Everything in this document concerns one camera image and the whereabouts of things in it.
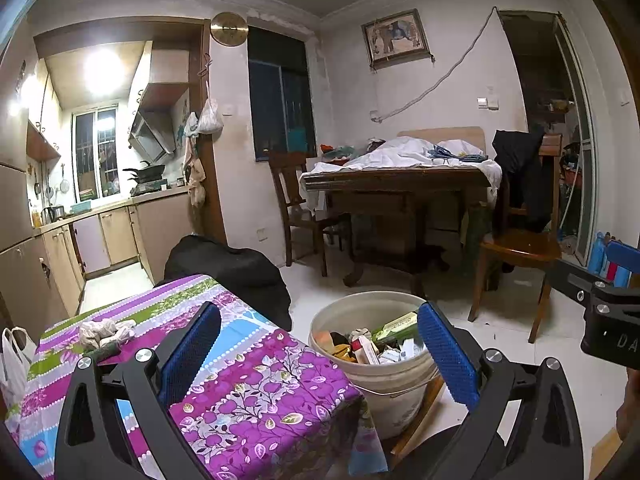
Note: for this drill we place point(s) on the long green box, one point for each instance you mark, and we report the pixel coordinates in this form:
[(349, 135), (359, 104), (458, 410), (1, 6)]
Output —
[(395, 327)]

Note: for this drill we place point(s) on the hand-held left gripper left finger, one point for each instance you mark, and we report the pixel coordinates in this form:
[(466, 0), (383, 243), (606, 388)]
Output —
[(192, 347)]

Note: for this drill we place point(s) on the floral purple tablecloth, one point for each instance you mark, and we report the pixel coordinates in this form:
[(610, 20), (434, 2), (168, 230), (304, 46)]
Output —
[(240, 390)]

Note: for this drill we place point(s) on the dark wooden dining table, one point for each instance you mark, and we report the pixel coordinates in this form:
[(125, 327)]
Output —
[(395, 180)]

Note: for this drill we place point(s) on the brown wooden chair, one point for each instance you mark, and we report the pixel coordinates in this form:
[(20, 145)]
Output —
[(515, 250)]

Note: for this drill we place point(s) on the hanging beige cloth bags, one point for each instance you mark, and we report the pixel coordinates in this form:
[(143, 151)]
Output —
[(195, 175)]

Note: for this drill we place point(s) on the beige kitchen base cabinets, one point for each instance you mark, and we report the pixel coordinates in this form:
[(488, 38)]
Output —
[(120, 230)]

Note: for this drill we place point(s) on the gold wall clock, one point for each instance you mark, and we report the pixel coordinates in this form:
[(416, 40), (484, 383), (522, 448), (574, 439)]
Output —
[(229, 27)]

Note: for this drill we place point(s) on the blue cloth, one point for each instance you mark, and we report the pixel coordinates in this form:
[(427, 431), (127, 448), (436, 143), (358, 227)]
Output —
[(457, 155)]

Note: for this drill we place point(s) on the round ceiling lamp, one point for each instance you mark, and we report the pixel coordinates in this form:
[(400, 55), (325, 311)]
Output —
[(102, 70)]

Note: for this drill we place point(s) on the teal basin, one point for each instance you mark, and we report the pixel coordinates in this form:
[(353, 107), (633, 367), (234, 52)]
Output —
[(81, 206)]

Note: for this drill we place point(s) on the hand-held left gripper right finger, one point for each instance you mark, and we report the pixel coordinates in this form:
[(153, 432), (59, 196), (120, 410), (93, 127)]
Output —
[(447, 355)]

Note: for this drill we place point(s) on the person's right forearm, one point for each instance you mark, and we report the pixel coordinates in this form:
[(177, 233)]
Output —
[(629, 405)]

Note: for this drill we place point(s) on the dark green sack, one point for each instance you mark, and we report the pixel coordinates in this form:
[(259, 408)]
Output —
[(475, 230)]

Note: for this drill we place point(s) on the steel range hood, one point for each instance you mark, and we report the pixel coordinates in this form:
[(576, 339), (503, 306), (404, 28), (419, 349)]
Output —
[(152, 135)]

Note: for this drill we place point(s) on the sliding glass door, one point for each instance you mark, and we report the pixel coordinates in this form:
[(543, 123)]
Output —
[(582, 160)]

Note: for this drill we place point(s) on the white plastic bucket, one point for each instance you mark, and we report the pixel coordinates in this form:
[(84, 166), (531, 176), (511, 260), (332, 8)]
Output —
[(400, 400)]

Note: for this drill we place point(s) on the red detergent bottle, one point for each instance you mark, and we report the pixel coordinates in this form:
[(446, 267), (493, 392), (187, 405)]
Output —
[(610, 271)]

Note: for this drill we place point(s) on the crumpled white tissue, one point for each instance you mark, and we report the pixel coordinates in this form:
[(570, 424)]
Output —
[(100, 332)]

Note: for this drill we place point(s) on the beige board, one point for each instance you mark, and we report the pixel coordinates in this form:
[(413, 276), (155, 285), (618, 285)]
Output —
[(450, 134)]

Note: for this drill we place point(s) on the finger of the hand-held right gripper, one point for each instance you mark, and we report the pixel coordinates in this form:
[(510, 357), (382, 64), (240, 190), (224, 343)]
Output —
[(625, 257), (570, 280)]

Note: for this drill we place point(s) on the low white wall outlet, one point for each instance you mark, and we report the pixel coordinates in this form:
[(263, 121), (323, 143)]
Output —
[(261, 233)]

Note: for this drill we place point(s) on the dark wooden chair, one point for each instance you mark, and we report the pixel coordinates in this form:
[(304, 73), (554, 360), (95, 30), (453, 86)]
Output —
[(287, 180)]

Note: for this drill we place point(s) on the wooden plank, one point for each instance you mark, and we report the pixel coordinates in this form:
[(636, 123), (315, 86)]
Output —
[(415, 425)]

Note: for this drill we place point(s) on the steel kettle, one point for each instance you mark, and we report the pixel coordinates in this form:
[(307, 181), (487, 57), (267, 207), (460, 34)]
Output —
[(54, 214)]

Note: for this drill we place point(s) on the small blue detergent bottle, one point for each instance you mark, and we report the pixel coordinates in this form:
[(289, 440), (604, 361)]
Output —
[(624, 277)]

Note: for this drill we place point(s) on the light wooden board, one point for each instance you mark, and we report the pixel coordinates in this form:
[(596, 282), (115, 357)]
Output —
[(607, 460)]

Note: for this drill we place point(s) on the beige upper kitchen cabinets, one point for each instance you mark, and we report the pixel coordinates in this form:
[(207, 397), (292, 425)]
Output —
[(42, 125)]

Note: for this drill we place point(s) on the dark window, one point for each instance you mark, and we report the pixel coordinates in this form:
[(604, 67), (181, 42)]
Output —
[(280, 100)]

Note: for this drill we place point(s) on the white cloth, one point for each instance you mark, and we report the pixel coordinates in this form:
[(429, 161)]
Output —
[(400, 152)]

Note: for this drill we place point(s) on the brown upper kitchen cabinet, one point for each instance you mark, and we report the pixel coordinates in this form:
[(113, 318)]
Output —
[(167, 75)]

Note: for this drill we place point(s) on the black jacket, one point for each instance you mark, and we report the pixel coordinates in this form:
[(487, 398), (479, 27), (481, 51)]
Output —
[(525, 180)]

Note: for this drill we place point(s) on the red and white box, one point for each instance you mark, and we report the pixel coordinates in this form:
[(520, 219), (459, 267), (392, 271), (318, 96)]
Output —
[(365, 350)]

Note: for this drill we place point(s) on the green red clothes pile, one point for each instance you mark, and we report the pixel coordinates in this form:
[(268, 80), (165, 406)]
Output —
[(342, 152)]

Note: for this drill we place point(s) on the hanging white plastic bag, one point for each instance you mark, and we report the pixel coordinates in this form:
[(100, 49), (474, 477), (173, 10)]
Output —
[(209, 120)]

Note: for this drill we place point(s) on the orange gold packet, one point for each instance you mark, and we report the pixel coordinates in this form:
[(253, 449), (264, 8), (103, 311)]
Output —
[(342, 352)]

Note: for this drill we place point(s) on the black cloth covered stool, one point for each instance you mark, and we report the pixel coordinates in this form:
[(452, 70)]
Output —
[(225, 270)]

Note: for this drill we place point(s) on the gas stove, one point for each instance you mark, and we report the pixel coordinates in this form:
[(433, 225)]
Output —
[(150, 187)]

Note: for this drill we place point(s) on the white double wall switch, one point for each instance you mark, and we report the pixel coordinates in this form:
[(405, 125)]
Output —
[(488, 103)]

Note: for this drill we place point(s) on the black wok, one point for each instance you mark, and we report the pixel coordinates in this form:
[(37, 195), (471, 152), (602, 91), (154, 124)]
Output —
[(147, 171)]

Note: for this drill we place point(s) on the barred kitchen window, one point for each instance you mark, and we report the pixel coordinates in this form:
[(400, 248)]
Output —
[(95, 150)]

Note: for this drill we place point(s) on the framed elephant picture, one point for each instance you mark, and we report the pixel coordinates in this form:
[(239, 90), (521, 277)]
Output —
[(395, 37)]

